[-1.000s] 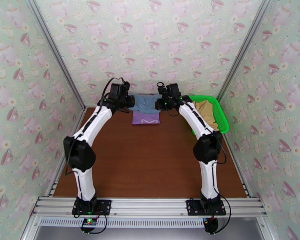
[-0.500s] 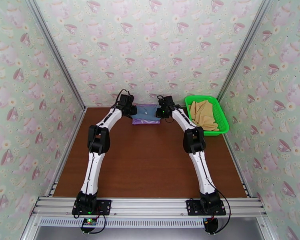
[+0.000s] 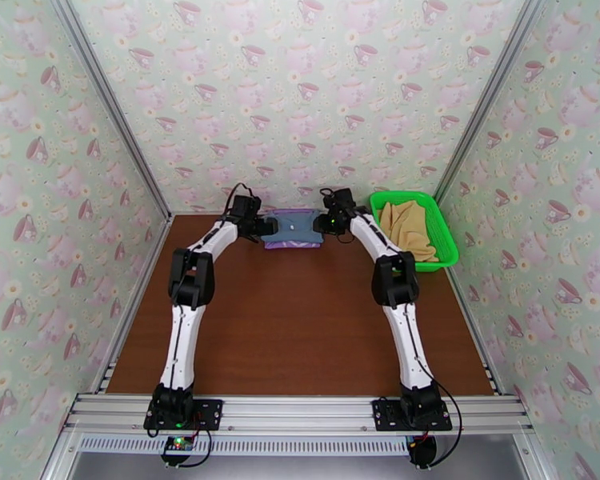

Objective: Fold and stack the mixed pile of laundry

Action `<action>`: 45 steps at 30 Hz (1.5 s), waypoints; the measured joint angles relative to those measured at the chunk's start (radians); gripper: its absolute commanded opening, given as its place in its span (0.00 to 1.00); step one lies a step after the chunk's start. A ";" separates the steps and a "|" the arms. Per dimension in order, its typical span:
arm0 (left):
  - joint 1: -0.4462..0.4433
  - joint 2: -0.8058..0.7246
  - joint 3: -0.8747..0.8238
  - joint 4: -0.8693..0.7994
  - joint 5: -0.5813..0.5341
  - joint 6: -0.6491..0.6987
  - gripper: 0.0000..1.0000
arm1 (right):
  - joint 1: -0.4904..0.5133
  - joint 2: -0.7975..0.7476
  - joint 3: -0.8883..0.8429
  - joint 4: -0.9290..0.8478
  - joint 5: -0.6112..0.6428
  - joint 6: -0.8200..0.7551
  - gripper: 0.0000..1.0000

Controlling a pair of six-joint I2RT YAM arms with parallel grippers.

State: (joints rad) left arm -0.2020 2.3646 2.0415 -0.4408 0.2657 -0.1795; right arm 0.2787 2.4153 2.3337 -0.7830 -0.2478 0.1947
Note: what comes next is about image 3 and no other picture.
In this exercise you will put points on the blue ribbed garment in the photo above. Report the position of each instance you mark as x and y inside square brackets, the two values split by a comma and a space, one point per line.
[302, 233]

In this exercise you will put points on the purple garment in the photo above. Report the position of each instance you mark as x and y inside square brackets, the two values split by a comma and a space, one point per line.
[290, 246]

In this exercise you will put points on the tan garment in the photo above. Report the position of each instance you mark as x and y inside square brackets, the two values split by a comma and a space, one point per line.
[405, 228]

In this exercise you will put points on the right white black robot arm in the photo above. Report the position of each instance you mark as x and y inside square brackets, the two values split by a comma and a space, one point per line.
[410, 343]

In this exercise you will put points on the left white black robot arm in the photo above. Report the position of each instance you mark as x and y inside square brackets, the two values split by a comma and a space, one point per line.
[180, 343]

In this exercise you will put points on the green plastic laundry basket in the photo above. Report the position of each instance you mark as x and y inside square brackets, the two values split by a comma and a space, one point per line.
[447, 243]

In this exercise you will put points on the circuit board with green light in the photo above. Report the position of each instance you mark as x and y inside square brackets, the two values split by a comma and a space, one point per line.
[177, 443]

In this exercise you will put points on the black round power unit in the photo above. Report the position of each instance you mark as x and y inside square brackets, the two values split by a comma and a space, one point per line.
[425, 451]

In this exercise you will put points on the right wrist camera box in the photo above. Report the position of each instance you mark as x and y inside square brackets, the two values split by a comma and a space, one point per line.
[342, 199]

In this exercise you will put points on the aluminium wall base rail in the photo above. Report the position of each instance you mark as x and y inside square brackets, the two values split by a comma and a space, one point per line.
[200, 212]

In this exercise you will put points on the aluminium side rail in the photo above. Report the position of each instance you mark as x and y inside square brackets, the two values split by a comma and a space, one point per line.
[480, 343]
[130, 318]

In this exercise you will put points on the aluminium mounting rail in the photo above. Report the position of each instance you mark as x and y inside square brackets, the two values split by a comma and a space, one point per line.
[300, 413]

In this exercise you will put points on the aluminium corner post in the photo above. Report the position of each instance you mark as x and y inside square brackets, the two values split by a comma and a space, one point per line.
[490, 98]
[111, 103]

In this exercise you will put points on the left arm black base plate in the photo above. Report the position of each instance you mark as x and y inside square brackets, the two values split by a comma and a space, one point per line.
[210, 413]

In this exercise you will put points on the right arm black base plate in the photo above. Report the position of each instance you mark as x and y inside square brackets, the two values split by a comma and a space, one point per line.
[385, 416]

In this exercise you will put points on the aluminium frame leg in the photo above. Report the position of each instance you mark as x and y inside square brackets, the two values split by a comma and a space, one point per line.
[537, 463]
[60, 463]

